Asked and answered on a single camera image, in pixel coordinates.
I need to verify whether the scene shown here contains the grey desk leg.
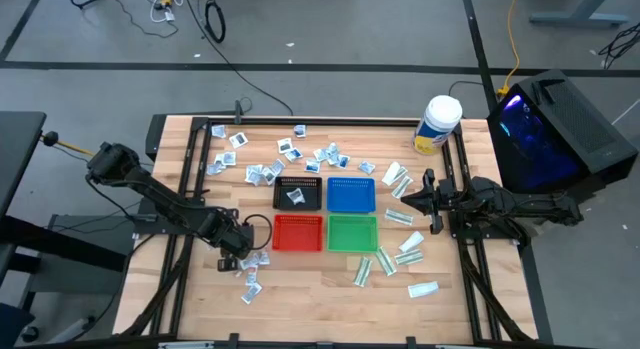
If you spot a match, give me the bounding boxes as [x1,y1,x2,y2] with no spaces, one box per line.
[528,0,631,29]

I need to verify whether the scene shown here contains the yellow floor cable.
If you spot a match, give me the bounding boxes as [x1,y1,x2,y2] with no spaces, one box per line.
[499,0,522,98]

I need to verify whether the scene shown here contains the dark blue chair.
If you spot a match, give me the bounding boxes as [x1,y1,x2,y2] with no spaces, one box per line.
[0,301,36,349]

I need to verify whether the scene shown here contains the coiled black floor cable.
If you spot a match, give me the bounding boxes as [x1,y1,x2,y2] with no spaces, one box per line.
[182,0,296,118]

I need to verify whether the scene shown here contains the white bandage wrapper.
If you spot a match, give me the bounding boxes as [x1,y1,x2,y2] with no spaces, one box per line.
[398,230,425,254]
[407,281,440,299]
[381,161,401,187]

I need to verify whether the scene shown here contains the black desk beam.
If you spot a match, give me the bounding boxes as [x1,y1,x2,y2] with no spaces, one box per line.
[0,213,126,273]

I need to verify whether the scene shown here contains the green plastic basket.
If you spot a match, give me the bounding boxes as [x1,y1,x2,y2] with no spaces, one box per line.
[326,213,380,254]

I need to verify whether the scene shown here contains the tangled black cables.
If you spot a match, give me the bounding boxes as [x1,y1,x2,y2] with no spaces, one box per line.
[597,21,640,70]

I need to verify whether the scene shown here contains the disinfecting wipes canister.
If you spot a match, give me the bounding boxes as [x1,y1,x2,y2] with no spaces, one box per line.
[412,94,464,156]

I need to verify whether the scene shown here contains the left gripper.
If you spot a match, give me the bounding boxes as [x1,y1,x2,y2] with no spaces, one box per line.
[204,208,255,273]

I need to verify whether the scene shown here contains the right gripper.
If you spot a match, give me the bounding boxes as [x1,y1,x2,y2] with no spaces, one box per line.
[401,169,445,235]

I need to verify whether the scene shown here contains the yellow rod with black knob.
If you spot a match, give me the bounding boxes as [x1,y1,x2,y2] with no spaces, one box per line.
[40,131,96,158]

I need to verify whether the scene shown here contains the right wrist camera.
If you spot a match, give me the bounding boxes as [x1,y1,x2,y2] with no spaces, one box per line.
[439,182,459,214]

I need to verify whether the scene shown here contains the white cable bundle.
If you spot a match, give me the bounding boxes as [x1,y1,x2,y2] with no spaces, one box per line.
[148,0,182,24]

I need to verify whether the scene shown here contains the silver aluminium bracket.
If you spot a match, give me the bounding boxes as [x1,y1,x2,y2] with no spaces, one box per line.
[158,341,216,349]

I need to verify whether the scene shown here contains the red plastic basket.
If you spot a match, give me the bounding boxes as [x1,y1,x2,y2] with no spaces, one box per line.
[271,213,325,253]

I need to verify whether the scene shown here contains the black plastic basket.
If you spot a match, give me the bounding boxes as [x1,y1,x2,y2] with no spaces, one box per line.
[272,176,324,212]

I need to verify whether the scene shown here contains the white table leg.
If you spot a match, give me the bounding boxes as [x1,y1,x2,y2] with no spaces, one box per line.
[47,316,96,346]

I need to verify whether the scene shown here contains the grey stand base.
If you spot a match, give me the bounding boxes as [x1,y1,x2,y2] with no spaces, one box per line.
[22,212,146,296]

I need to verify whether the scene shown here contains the black computer tower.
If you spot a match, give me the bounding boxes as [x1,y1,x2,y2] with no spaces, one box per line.
[485,68,640,195]

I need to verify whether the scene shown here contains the blue plastic basket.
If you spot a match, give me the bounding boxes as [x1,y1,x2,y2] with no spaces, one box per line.
[326,176,377,214]

